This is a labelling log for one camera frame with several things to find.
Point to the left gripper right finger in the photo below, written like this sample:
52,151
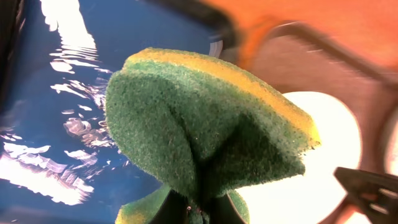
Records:
374,194

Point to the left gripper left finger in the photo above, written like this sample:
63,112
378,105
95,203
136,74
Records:
177,209

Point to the white plate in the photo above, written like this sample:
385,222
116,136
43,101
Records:
310,198

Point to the green yellow sponge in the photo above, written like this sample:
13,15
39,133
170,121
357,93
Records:
202,127

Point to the dark grey serving tray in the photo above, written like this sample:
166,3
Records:
290,55

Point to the black tray with blue water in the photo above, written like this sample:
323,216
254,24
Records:
58,162

